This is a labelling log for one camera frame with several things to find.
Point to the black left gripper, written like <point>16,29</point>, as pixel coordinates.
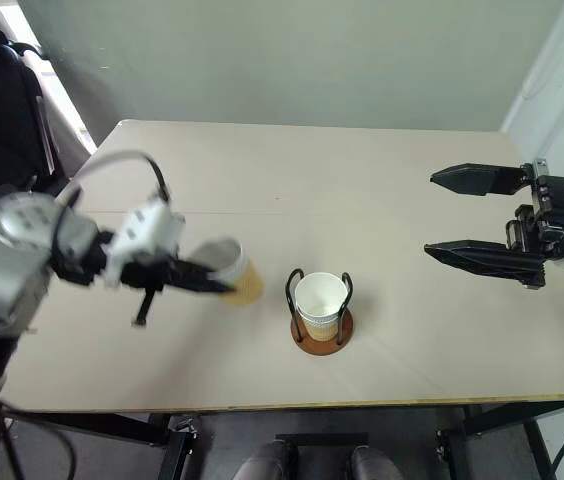
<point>148,274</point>

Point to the brown paper cup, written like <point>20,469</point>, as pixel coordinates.
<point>248,287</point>

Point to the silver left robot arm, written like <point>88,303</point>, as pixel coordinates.
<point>2,270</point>

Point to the white paper cup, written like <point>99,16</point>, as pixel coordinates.
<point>319,305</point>

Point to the dark rounded shape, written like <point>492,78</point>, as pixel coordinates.
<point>374,464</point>
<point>267,462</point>

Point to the black chair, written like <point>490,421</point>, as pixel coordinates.
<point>2,115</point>

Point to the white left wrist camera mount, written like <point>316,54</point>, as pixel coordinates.
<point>144,225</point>

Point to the black metal table frame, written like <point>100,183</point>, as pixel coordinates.
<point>482,430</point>

